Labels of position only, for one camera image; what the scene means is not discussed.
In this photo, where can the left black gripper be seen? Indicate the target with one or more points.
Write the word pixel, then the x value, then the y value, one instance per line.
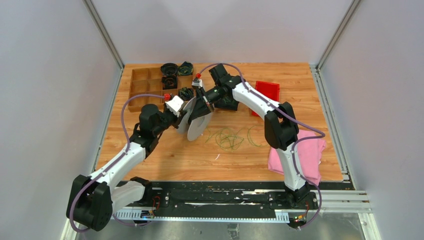
pixel 176 125

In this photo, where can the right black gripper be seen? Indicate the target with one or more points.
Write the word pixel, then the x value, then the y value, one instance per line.
pixel 201 108

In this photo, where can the grey filament spool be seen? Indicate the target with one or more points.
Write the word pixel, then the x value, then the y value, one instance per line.
pixel 196 127

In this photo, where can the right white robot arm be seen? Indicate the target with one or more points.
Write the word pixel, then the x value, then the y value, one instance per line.
pixel 280 125

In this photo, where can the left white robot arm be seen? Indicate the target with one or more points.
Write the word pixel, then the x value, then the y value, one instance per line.
pixel 95 199

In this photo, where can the dark cloth roll in tray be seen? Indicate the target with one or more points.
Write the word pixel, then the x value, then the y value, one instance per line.
pixel 186 94

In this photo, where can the black plastic bin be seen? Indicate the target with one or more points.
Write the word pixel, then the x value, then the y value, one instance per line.
pixel 227 103

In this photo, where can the black item in tray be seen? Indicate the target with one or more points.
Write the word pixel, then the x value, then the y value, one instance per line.
pixel 169 82

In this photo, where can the dark patterned cloth roll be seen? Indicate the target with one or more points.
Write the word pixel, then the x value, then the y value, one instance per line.
pixel 185 69

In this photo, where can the wooden compartment tray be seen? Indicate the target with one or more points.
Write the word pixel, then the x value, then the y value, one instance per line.
pixel 148 80

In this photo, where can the red plastic bin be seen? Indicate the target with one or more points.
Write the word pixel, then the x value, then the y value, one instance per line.
pixel 269 89

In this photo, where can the pink cloth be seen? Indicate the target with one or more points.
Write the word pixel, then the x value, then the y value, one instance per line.
pixel 308 155

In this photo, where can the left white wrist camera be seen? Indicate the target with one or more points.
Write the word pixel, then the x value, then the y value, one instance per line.
pixel 175 105

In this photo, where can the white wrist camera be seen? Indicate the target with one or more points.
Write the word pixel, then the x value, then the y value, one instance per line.
pixel 197 83
pixel 175 105

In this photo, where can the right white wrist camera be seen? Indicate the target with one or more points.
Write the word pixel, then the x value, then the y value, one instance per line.
pixel 197 83

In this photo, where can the aluminium frame rail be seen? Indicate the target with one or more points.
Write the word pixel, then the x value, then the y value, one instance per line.
pixel 118 70
pixel 356 201

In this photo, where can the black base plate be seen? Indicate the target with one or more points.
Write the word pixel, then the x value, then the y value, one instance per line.
pixel 217 200

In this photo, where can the right aluminium frame rail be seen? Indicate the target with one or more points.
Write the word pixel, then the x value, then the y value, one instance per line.
pixel 356 201

